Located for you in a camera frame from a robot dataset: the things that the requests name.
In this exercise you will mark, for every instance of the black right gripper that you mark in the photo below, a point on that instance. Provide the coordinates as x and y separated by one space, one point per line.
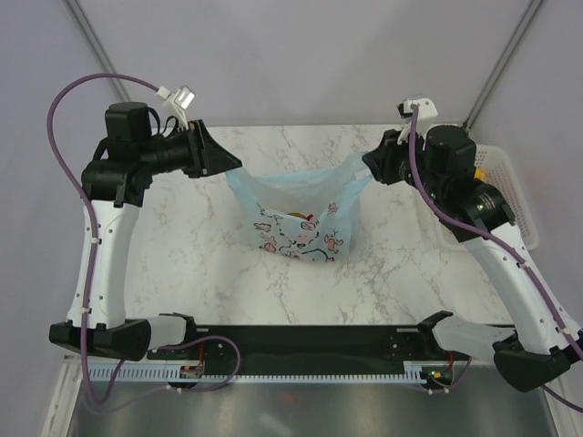
382 159

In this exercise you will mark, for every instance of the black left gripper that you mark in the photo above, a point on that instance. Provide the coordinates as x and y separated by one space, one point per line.
203 148

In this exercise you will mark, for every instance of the light blue plastic bag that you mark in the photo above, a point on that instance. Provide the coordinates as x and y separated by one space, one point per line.
330 194

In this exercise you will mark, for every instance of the yellow fake banana bunch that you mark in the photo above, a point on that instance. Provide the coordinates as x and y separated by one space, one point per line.
481 174

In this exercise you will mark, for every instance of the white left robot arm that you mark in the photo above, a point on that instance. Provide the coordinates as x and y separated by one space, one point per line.
113 187

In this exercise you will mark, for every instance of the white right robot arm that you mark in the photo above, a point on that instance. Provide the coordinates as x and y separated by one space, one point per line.
543 341

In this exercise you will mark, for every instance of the white plastic fruit basket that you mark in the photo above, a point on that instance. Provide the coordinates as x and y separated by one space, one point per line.
510 191

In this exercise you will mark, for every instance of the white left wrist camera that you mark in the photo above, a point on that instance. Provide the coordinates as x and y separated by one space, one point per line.
176 102

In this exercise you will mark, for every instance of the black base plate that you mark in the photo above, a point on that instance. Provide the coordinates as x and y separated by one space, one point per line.
324 349

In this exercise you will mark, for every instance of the left aluminium corner post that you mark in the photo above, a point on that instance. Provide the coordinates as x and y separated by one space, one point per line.
95 47

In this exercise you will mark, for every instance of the aluminium corner post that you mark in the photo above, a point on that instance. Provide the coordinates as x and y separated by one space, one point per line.
95 47
503 61

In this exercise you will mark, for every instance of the white slotted cable duct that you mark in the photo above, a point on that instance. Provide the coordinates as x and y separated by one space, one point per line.
178 373

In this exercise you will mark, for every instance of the right aluminium corner post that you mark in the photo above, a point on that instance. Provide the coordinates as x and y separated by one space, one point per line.
503 61

